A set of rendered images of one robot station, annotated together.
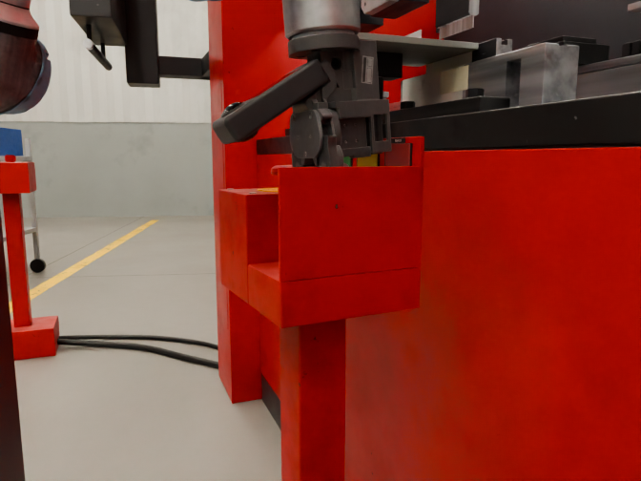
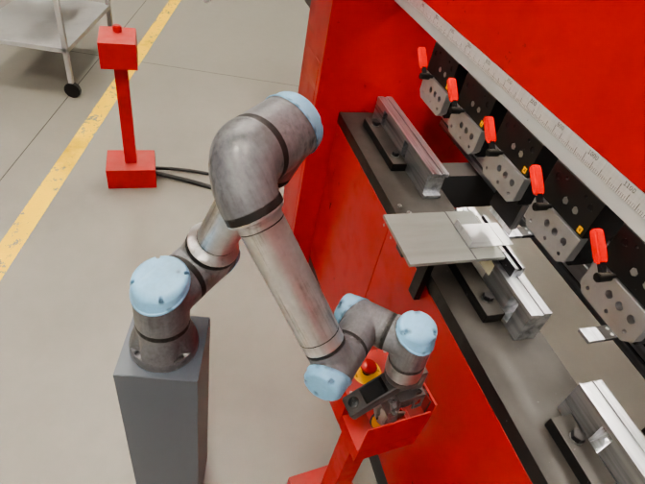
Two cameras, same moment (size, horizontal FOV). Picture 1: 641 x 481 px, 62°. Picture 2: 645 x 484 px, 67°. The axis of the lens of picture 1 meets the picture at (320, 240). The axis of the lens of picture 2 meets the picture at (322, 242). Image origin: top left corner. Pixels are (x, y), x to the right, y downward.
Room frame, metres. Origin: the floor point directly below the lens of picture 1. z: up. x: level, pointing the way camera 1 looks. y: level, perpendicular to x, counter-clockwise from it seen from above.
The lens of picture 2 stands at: (-0.03, 0.24, 1.76)
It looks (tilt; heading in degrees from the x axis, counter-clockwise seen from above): 42 degrees down; 357
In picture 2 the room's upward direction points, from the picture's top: 13 degrees clockwise
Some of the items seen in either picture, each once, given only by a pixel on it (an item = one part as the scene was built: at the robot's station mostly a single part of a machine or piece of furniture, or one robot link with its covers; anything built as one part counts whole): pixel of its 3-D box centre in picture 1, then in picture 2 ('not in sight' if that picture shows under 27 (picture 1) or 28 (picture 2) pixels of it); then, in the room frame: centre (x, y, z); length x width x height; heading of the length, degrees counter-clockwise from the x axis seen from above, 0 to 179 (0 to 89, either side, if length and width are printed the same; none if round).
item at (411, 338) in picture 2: not in sight; (411, 341); (0.55, 0.01, 1.03); 0.09 x 0.08 x 0.11; 67
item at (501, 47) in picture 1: (465, 59); (497, 244); (0.95, -0.25, 0.98); 0.20 x 0.03 x 0.03; 21
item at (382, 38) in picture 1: (379, 51); (442, 236); (0.93, -0.10, 1.00); 0.26 x 0.18 x 0.01; 111
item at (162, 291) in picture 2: not in sight; (163, 294); (0.63, 0.51, 0.94); 0.13 x 0.12 x 0.14; 157
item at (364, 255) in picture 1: (311, 218); (375, 395); (0.61, 0.01, 0.75); 0.20 x 0.16 x 0.18; 26
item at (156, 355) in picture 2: not in sight; (163, 330); (0.62, 0.51, 0.82); 0.15 x 0.15 x 0.10
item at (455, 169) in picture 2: not in sight; (499, 183); (1.54, -0.43, 0.81); 0.64 x 0.08 x 0.14; 111
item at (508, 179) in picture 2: not in sight; (522, 157); (1.01, -0.23, 1.21); 0.15 x 0.09 x 0.17; 21
